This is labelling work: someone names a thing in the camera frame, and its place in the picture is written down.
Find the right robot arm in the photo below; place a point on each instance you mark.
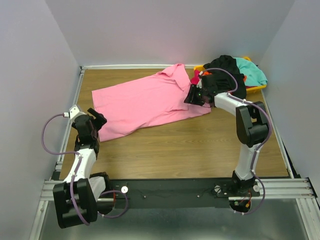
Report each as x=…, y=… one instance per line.
x=253, y=130

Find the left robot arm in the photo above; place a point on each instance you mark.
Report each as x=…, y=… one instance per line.
x=75, y=199

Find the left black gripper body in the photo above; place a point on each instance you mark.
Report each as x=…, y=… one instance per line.
x=94, y=133

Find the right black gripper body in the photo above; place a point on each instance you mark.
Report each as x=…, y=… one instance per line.
x=204, y=93

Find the pink t shirt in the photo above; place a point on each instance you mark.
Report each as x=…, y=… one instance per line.
x=150, y=101

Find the orange t shirt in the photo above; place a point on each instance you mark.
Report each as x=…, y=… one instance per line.
x=245, y=77

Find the magenta t shirt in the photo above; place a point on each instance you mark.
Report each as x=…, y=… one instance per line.
x=196, y=80

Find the teal t shirt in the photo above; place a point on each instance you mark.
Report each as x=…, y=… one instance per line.
x=255, y=77

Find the yellow plastic bin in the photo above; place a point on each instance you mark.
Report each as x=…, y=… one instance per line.
x=249, y=90

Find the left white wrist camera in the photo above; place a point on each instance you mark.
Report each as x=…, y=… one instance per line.
x=74, y=112

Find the black t shirt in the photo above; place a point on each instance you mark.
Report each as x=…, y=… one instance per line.
x=220, y=81

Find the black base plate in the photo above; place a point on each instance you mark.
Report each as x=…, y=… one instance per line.
x=175, y=193

